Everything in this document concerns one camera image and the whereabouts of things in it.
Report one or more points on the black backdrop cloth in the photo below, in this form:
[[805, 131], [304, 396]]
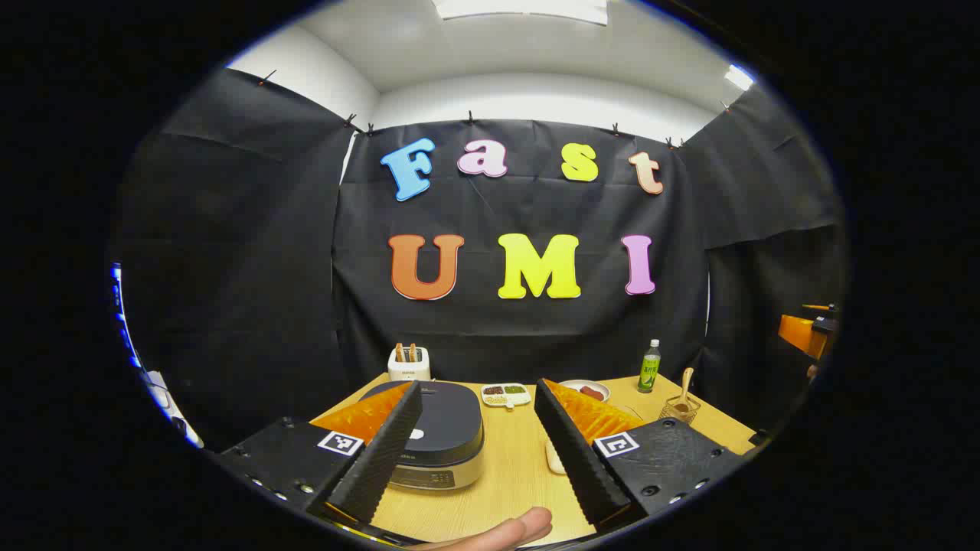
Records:
[[490, 207]]

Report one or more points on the row of black cloth clips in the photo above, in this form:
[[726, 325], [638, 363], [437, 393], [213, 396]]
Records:
[[470, 119]]

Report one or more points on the silver black rice cooker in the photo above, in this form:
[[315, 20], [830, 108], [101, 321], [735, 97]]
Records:
[[448, 428]]

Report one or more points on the green tea bottle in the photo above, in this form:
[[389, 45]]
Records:
[[649, 371]]

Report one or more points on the large ceiling light panel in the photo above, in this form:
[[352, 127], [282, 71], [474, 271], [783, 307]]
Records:
[[521, 9]]

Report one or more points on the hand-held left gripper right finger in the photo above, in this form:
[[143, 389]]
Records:
[[570, 451]]

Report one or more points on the white toaster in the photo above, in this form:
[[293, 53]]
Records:
[[408, 370]]

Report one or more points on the small ceiling light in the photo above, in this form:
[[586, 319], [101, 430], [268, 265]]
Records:
[[739, 77]]

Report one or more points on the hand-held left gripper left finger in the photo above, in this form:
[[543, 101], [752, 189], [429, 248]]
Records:
[[379, 459]]

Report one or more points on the white divided bean dish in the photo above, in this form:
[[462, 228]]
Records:
[[505, 395]]

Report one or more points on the white round plate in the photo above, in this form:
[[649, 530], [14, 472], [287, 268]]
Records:
[[570, 386]]

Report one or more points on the white side desk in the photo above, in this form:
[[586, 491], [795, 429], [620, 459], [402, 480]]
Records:
[[172, 409]]

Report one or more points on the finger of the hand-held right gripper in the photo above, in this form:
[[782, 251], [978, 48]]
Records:
[[802, 334]]

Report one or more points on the small black object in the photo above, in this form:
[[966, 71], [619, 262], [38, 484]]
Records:
[[759, 437]]

